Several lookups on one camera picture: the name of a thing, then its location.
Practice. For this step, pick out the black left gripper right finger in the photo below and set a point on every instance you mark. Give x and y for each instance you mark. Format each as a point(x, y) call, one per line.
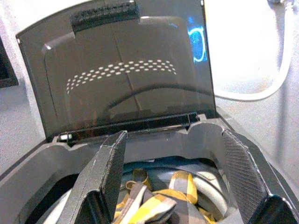
point(245, 175)

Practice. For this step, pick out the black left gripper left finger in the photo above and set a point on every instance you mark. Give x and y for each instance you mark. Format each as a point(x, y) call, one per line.
point(102, 168)

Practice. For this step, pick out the dark grey top-load washing machine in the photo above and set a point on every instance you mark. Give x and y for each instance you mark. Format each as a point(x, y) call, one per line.
point(35, 168)

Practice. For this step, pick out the dark glass washing machine lid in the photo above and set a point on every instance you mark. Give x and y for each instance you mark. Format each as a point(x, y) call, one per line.
point(116, 93)

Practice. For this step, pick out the yellow grey checkered garment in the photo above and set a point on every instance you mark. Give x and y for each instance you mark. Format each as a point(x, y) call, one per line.
point(149, 205)

